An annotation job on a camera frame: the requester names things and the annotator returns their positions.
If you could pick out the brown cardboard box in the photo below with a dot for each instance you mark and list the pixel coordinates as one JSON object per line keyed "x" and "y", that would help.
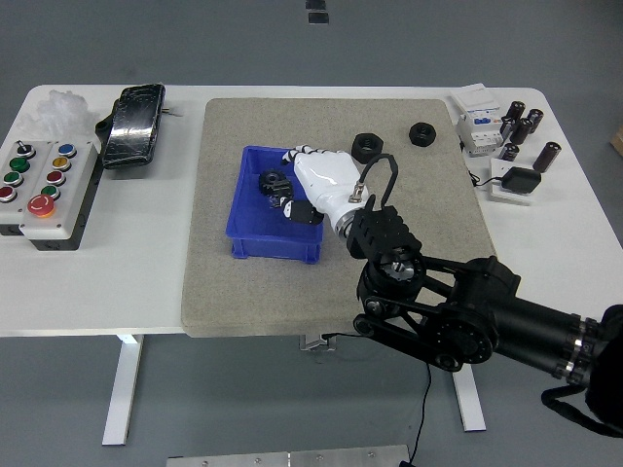
{"x": 617, "y": 138}

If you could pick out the black cylindrical capacitor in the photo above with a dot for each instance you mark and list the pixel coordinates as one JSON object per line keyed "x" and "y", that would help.
{"x": 534, "y": 120}
{"x": 506, "y": 129}
{"x": 516, "y": 111}
{"x": 522, "y": 130}
{"x": 508, "y": 152}
{"x": 547, "y": 155}

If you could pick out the black film-wrapped pedal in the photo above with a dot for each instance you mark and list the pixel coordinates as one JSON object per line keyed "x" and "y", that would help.
{"x": 132, "y": 126}

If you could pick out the grey-brown mat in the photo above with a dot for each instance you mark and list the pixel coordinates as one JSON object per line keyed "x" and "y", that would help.
{"x": 272, "y": 301}

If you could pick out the blue plastic box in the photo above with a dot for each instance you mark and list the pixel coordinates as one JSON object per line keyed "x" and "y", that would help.
{"x": 253, "y": 224}

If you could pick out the white table leg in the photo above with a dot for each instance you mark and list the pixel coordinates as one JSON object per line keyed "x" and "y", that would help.
{"x": 121, "y": 389}
{"x": 469, "y": 404}

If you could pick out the clear plastic wrap bundle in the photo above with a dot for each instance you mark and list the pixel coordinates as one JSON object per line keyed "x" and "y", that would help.
{"x": 58, "y": 114}

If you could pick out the white emergency-stop control box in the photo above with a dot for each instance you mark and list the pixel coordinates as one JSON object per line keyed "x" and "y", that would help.
{"x": 68, "y": 204}

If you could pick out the white circuit breaker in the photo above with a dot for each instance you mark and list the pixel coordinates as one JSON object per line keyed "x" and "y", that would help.
{"x": 479, "y": 121}

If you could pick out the small black hex nut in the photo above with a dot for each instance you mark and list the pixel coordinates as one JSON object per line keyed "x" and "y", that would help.
{"x": 422, "y": 132}

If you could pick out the large black hex nut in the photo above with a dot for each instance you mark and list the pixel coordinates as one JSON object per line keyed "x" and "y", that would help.
{"x": 367, "y": 143}

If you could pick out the grey metal table bracket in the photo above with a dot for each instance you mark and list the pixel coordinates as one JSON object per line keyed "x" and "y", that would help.
{"x": 318, "y": 343}

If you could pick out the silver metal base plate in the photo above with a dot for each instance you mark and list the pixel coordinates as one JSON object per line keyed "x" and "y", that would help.
{"x": 287, "y": 459}

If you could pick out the black floor marker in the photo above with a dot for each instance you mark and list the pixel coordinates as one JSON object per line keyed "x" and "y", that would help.
{"x": 316, "y": 4}
{"x": 318, "y": 18}

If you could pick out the white four-button control box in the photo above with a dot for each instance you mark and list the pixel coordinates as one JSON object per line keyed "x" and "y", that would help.
{"x": 6, "y": 214}

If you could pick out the large black gear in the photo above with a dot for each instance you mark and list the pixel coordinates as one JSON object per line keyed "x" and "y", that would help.
{"x": 270, "y": 181}

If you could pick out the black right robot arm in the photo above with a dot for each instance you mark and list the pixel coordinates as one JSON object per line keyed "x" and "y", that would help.
{"x": 487, "y": 301}

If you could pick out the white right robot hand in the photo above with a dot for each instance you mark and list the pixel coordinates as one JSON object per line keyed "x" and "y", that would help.
{"x": 326, "y": 177}

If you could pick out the small clear screw bag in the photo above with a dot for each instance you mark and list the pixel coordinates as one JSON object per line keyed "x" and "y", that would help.
{"x": 273, "y": 202}

